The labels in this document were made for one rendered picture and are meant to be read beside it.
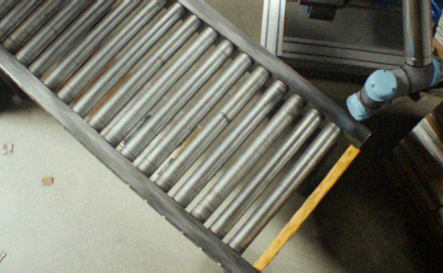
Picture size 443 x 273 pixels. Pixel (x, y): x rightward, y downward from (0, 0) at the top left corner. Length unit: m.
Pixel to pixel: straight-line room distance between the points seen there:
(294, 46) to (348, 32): 0.24
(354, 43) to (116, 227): 1.23
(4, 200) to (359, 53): 1.60
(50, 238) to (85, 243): 0.15
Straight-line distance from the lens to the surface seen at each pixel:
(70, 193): 2.45
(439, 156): 1.99
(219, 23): 1.72
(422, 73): 1.55
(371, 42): 2.44
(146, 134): 1.61
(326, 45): 2.37
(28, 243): 2.47
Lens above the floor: 2.33
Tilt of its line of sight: 74 degrees down
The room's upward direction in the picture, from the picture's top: 2 degrees clockwise
